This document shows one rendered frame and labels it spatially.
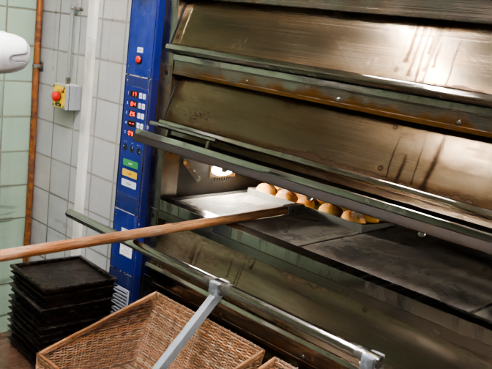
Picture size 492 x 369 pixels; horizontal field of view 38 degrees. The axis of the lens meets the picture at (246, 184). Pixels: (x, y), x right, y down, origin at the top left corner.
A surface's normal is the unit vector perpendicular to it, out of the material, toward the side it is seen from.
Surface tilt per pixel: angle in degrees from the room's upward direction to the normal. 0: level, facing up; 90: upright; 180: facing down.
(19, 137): 90
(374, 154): 70
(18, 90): 90
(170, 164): 90
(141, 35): 90
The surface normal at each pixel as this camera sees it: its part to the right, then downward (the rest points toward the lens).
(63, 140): -0.70, 0.07
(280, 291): -0.62, -0.26
